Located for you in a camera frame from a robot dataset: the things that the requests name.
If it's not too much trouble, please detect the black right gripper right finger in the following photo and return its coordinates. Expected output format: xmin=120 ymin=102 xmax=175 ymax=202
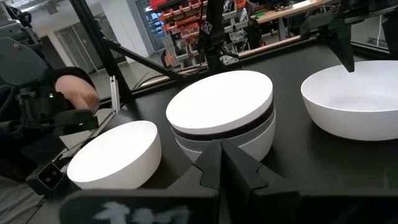
xmin=221 ymin=139 xmax=301 ymax=224

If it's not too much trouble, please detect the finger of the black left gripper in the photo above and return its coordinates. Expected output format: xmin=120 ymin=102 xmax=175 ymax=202
xmin=326 ymin=18 xmax=356 ymax=73
xmin=381 ymin=18 xmax=398 ymax=58

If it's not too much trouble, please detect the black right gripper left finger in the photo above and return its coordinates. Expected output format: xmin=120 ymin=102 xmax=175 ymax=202
xmin=169 ymin=139 xmax=223 ymax=198

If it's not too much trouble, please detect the small white bowl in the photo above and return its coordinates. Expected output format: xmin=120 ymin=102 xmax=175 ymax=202
xmin=300 ymin=60 xmax=398 ymax=142

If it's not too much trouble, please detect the black bowl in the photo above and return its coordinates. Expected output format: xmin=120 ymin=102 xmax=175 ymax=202
xmin=170 ymin=101 xmax=275 ymax=142

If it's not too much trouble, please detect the dark grey bowl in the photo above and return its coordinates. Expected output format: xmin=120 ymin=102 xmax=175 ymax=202
xmin=173 ymin=110 xmax=276 ymax=153

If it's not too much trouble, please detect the medium white bowl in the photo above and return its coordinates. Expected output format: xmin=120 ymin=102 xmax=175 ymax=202
xmin=165 ymin=70 xmax=275 ymax=136

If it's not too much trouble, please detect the large white bowl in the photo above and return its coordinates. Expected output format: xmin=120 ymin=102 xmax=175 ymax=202
xmin=67 ymin=120 xmax=163 ymax=190

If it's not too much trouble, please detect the wooden workbench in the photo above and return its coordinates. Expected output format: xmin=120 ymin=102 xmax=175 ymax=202
xmin=254 ymin=0 xmax=331 ymax=25

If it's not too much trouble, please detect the light grey bowl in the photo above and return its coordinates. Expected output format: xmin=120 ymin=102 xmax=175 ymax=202
xmin=175 ymin=118 xmax=277 ymax=163

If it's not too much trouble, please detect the white arm-base mounting plate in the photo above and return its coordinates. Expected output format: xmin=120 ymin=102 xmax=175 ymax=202
xmin=219 ymin=54 xmax=241 ymax=67

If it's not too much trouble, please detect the shelf with orange bins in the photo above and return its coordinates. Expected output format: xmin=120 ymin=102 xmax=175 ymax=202
xmin=149 ymin=0 xmax=250 ymax=68

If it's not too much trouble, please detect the person's hand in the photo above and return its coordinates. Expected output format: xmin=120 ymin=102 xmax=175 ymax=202
xmin=55 ymin=74 xmax=101 ymax=114

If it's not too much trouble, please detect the person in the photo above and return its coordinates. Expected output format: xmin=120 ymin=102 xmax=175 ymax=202
xmin=0 ymin=65 xmax=97 ymax=224

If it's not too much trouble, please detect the white frame bracket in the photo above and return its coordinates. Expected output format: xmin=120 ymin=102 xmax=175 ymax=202
xmin=109 ymin=75 xmax=122 ymax=114

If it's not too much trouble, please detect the black aluminium table frame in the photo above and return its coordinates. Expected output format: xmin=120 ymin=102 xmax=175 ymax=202
xmin=68 ymin=0 xmax=398 ymax=105

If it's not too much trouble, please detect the grey leader arm handle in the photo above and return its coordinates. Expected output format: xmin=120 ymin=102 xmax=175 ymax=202
xmin=0 ymin=2 xmax=49 ymax=88

